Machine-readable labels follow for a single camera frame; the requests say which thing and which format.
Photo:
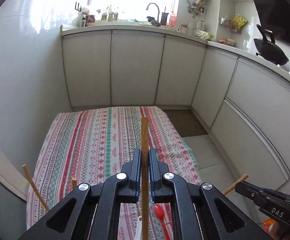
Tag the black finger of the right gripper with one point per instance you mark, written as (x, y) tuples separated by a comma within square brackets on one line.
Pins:
[(273, 204)]

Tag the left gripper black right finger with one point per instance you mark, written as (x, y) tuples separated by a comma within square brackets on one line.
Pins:
[(159, 191)]

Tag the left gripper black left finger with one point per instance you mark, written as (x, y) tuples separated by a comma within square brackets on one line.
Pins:
[(131, 189)]

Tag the red plastic spoon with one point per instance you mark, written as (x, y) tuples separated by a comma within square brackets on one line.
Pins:
[(163, 214)]

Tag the white plastic spoon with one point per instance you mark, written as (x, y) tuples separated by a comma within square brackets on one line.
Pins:
[(138, 234)]

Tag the chrome kitchen faucet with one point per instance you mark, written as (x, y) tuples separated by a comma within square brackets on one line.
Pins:
[(153, 13)]

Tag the orange snack bag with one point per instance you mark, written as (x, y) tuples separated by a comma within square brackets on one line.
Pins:
[(270, 226)]

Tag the patterned striped tablecloth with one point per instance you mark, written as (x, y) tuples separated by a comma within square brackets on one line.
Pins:
[(93, 146)]

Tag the black wok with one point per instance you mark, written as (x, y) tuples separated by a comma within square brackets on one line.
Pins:
[(267, 48)]

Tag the clear glass jug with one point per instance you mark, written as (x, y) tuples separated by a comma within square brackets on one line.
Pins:
[(200, 26)]

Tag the red bottle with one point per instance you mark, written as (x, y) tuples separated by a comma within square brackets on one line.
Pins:
[(172, 19)]

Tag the yellow green packet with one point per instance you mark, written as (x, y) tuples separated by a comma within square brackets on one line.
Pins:
[(238, 21)]

